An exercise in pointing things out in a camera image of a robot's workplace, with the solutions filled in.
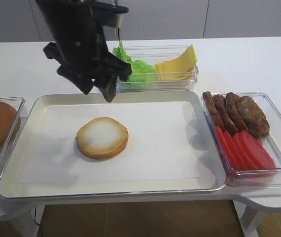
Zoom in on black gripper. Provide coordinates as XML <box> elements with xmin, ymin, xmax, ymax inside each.
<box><xmin>36</xmin><ymin>0</ymin><xmax>132</xmax><ymax>103</ymax></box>

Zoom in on brown bottom bun half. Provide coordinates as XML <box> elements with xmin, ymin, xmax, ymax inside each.
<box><xmin>76</xmin><ymin>117</ymin><xmax>129</xmax><ymax>159</ymax></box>

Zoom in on green lettuce leaf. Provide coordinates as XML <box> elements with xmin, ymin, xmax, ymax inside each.
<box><xmin>112</xmin><ymin>40</ymin><xmax>157</xmax><ymax>82</ymax></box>

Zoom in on yellow cheese slices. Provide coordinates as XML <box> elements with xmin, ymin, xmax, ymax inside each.
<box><xmin>155</xmin><ymin>45</ymin><xmax>197</xmax><ymax>81</ymax></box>

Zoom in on clear bin with greens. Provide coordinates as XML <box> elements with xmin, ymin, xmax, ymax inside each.
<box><xmin>117</xmin><ymin>45</ymin><xmax>199</xmax><ymax>92</ymax></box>

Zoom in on large white serving tray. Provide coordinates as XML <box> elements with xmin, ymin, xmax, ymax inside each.
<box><xmin>0</xmin><ymin>90</ymin><xmax>226</xmax><ymax>199</ymax></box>

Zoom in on leftmost brown meat patty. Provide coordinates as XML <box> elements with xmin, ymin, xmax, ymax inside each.
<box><xmin>202</xmin><ymin>91</ymin><xmax>226</xmax><ymax>132</ymax></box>

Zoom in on brown meat patty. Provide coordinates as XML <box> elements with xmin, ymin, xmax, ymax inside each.
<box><xmin>236</xmin><ymin>96</ymin><xmax>270</xmax><ymax>138</ymax></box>
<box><xmin>202</xmin><ymin>91</ymin><xmax>226</xmax><ymax>132</ymax></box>
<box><xmin>225</xmin><ymin>92</ymin><xmax>248</xmax><ymax>132</ymax></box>
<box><xmin>213</xmin><ymin>94</ymin><xmax>238</xmax><ymax>136</ymax></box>

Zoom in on red tomato slice leftmost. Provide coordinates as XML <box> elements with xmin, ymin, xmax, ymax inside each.
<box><xmin>215</xmin><ymin>126</ymin><xmax>231</xmax><ymax>165</ymax></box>

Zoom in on red tomato slice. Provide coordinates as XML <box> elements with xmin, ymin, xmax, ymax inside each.
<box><xmin>232</xmin><ymin>135</ymin><xmax>258</xmax><ymax>170</ymax></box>
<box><xmin>215</xmin><ymin>126</ymin><xmax>231</xmax><ymax>165</ymax></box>
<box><xmin>223</xmin><ymin>131</ymin><xmax>247</xmax><ymax>170</ymax></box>
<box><xmin>238</xmin><ymin>131</ymin><xmax>277</xmax><ymax>169</ymax></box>

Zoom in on front brown meat patty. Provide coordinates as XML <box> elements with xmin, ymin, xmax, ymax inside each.
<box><xmin>236</xmin><ymin>96</ymin><xmax>270</xmax><ymax>138</ymax></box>

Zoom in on clear bin with meat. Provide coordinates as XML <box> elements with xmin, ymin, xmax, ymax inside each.
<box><xmin>202</xmin><ymin>92</ymin><xmax>281</xmax><ymax>186</ymax></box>

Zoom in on red tomato slice front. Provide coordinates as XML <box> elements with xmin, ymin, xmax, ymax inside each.
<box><xmin>238</xmin><ymin>131</ymin><xmax>277</xmax><ymax>169</ymax></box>

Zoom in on white table leg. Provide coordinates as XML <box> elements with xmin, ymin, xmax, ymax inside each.
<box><xmin>240</xmin><ymin>206</ymin><xmax>267</xmax><ymax>237</ymax></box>

